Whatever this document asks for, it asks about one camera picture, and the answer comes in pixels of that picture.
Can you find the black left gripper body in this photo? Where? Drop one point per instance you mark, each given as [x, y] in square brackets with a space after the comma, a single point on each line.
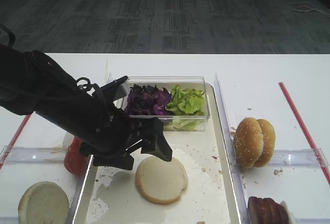
[119, 134]

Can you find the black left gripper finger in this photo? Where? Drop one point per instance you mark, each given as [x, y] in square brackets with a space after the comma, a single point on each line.
[153, 140]
[125, 163]

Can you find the pale bun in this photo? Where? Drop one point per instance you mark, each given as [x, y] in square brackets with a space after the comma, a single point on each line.
[43, 202]
[159, 181]

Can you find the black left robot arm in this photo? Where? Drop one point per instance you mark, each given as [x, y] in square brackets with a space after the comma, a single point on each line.
[32, 82]

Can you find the red tomato slices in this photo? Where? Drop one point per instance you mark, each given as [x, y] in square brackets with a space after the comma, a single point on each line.
[75, 162]

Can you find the green lettuce leaves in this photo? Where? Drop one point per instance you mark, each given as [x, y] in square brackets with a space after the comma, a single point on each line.
[186, 102]

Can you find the brown meat patties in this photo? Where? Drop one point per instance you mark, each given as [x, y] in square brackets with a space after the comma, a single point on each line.
[266, 210]

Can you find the white holder behind patties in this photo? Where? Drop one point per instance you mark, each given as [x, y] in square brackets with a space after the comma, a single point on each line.
[290, 215]

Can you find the purple cabbage shreds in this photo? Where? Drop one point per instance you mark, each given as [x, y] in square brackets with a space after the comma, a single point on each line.
[147, 100]

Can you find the left long clear divider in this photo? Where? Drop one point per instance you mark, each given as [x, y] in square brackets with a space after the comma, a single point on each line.
[77, 200]

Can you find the clear plastic salad container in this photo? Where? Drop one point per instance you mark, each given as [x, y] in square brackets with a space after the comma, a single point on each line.
[172, 122]

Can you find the white onion slice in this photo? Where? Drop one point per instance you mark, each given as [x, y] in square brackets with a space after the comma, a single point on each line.
[67, 141]

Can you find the sesame bun top front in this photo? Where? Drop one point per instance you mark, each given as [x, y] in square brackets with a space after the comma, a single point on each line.
[248, 142]

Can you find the sesame bun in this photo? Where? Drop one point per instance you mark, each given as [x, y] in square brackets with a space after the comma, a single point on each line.
[269, 138]
[248, 142]

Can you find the left clear cross divider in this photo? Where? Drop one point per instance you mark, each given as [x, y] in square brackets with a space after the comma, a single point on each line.
[32, 155]

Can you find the clear cross divider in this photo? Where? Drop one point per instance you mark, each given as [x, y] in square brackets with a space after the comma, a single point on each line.
[32, 155]
[302, 158]

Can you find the sesame bun top rear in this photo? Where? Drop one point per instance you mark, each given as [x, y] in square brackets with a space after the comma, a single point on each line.
[269, 138]

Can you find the left red strip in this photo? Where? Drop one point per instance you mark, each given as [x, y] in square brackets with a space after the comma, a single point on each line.
[15, 134]

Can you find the red strip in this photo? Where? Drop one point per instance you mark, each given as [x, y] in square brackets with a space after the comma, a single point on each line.
[306, 133]
[15, 134]

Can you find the right red strip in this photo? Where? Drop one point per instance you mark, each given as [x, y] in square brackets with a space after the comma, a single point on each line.
[306, 133]

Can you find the right clear cross divider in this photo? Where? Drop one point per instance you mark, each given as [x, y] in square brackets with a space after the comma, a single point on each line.
[302, 158]

